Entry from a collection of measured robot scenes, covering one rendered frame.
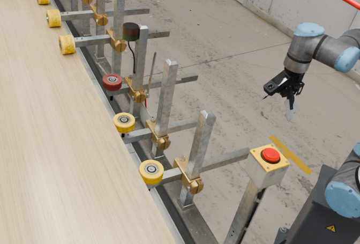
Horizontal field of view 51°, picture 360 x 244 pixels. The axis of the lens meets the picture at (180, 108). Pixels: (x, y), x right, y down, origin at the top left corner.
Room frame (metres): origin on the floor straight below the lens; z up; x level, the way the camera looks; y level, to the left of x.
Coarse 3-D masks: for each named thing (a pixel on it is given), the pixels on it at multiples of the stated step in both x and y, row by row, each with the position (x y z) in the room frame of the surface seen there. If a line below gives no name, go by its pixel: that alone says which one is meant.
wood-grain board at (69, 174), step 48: (0, 0) 1.75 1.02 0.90; (0, 48) 1.32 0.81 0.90; (48, 48) 1.39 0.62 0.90; (0, 96) 1.02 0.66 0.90; (48, 96) 1.07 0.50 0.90; (96, 96) 1.13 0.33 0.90; (0, 144) 0.80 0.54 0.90; (48, 144) 0.83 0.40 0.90; (96, 144) 0.88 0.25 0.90; (0, 192) 0.62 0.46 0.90; (48, 192) 0.65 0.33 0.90; (96, 192) 0.69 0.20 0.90; (144, 192) 0.72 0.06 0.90; (0, 240) 0.48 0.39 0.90; (48, 240) 0.51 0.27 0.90; (96, 240) 0.53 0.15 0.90; (144, 240) 0.56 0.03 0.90
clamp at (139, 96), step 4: (128, 76) 1.34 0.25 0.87; (124, 80) 1.32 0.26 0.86; (128, 80) 1.31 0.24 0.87; (128, 84) 1.28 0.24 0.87; (132, 88) 1.26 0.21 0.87; (132, 92) 1.24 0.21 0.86; (136, 92) 1.24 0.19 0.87; (140, 92) 1.24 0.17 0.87; (132, 96) 1.23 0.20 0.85; (136, 96) 1.22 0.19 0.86; (140, 96) 1.24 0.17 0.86; (144, 96) 1.24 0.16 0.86; (132, 100) 1.24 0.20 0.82; (136, 100) 1.22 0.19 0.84; (140, 100) 1.23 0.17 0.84; (144, 100) 1.24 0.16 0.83
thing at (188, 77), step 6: (192, 72) 1.48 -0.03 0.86; (156, 78) 1.38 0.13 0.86; (186, 78) 1.43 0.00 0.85; (192, 78) 1.45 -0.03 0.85; (126, 84) 1.29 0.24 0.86; (144, 84) 1.32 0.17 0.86; (156, 84) 1.35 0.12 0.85; (120, 90) 1.25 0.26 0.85; (126, 90) 1.27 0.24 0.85; (108, 96) 1.22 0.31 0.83
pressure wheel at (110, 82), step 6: (102, 78) 1.24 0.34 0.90; (108, 78) 1.25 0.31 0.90; (114, 78) 1.26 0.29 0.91; (120, 78) 1.26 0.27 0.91; (102, 84) 1.23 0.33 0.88; (108, 84) 1.21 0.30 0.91; (114, 84) 1.22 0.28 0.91; (120, 84) 1.23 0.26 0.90; (108, 90) 1.21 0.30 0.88; (114, 90) 1.21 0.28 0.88
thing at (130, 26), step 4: (124, 24) 1.24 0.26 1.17; (128, 24) 1.25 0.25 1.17; (132, 24) 1.26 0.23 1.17; (136, 24) 1.26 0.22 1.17; (128, 28) 1.22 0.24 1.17; (132, 28) 1.22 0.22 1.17; (136, 28) 1.23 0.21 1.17; (136, 40) 1.26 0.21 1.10; (128, 44) 1.24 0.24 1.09; (136, 44) 1.26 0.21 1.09; (132, 52) 1.25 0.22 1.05
